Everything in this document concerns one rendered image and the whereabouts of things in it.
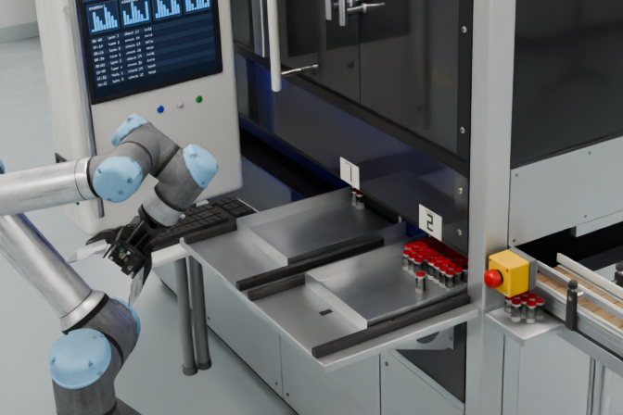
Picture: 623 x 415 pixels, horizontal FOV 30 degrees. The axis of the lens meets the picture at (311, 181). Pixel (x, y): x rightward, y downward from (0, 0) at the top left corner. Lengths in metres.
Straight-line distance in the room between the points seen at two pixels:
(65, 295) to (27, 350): 1.93
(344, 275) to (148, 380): 1.43
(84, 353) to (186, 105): 1.10
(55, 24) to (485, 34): 1.16
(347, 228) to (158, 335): 1.46
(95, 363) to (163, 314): 2.13
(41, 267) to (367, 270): 0.80
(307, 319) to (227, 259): 0.35
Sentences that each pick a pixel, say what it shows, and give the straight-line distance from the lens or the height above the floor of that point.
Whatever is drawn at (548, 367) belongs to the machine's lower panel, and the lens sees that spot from 2.82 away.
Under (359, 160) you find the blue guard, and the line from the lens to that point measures 2.86.
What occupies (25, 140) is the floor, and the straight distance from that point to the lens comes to 6.14.
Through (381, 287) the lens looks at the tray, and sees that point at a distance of 2.67.
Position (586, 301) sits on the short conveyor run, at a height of 0.93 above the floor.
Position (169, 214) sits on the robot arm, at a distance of 2.18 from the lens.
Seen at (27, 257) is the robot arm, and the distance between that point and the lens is 2.35.
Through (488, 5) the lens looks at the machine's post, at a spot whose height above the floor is 1.57.
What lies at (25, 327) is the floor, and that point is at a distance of 4.42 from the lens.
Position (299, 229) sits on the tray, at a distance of 2.94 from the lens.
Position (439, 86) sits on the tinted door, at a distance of 2.52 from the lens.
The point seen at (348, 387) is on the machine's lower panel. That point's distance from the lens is 3.27.
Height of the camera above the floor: 2.20
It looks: 24 degrees down
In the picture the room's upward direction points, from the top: 2 degrees counter-clockwise
